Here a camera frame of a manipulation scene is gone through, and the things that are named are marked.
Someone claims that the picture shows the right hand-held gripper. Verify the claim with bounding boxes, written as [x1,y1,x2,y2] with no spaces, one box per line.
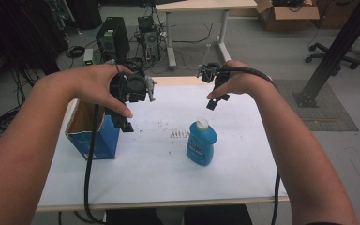
[196,61,232,112]

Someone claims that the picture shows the black computer tower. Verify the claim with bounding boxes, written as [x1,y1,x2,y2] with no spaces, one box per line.
[95,16,131,64]

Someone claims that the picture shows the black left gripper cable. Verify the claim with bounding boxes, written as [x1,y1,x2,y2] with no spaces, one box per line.
[83,103,107,225]

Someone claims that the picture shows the open computer tower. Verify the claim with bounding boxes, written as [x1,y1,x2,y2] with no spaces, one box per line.
[137,15,162,62]

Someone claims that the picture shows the grey floor mat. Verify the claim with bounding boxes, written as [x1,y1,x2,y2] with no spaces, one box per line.
[271,79,360,132]

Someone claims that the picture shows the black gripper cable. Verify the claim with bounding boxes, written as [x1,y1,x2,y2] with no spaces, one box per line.
[83,103,107,225]
[219,66,282,225]

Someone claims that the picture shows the bundle of black cables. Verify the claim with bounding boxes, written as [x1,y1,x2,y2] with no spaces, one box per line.
[0,105,23,137]

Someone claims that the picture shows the person's left hand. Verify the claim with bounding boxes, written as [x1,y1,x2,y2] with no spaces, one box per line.
[70,63,135,119]

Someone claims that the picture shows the black office chair base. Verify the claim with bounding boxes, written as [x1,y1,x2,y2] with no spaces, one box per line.
[304,42,360,70]

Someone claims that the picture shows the black curtain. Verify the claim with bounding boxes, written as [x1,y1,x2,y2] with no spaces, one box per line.
[0,0,70,76]

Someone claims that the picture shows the coiled black cable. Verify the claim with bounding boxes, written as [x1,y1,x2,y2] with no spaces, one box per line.
[65,45,86,59]

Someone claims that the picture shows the black metal stand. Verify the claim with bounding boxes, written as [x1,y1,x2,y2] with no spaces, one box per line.
[292,0,360,109]

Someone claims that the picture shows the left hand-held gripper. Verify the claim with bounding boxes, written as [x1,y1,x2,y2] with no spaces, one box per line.
[104,59,158,133]

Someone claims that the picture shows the brown cardboard box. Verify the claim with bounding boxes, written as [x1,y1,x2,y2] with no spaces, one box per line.
[255,0,321,32]

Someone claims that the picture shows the blue bottle with white cap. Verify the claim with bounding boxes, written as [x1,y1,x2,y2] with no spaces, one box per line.
[186,117,218,167]

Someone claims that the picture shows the blue cardboard box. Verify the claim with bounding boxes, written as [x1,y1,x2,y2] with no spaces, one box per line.
[65,98,121,161]

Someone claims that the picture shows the person's right hand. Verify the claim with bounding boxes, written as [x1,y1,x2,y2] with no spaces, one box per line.
[206,60,275,101]

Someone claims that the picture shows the small white device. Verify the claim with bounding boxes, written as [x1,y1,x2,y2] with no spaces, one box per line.
[82,48,95,67]

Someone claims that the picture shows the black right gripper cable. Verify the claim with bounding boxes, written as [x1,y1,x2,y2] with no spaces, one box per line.
[219,66,282,225]

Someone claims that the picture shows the light wooden desk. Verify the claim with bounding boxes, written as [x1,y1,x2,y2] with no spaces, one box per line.
[154,0,259,70]

